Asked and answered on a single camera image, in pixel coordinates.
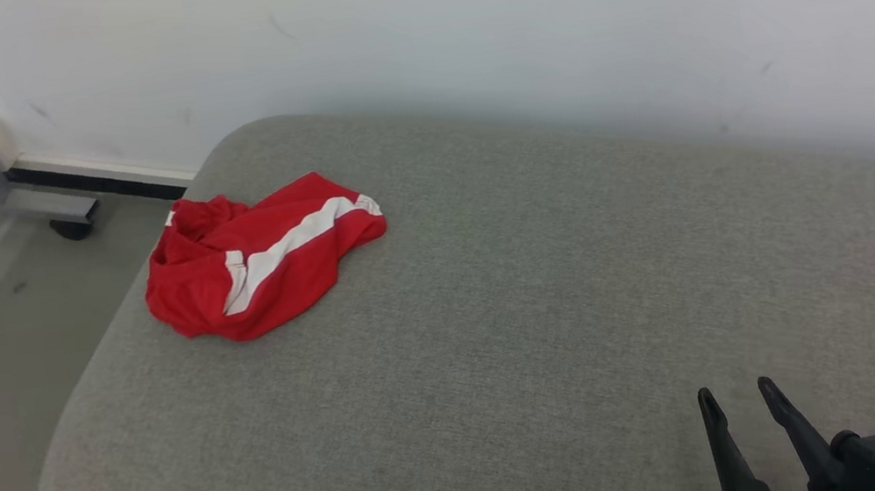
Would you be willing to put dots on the red shorts with white stripe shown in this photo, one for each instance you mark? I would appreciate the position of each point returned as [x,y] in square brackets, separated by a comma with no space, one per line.
[197,295]

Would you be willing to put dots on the black caster wheel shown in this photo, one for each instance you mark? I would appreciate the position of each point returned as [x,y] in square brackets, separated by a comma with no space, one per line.
[72,228]

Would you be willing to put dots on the white skirting board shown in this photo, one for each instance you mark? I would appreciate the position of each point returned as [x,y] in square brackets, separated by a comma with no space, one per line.
[96,171]

